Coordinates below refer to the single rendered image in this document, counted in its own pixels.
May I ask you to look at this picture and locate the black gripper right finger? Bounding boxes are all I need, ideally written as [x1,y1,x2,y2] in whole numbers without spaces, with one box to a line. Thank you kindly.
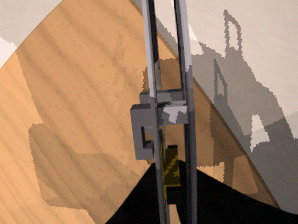
[176,160,298,224]

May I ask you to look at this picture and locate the light brown wooden board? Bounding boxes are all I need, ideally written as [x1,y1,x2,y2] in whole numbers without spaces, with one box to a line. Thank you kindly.
[0,0,281,224]

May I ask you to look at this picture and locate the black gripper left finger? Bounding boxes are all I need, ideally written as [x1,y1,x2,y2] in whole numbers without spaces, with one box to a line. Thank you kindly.
[105,163,160,224]

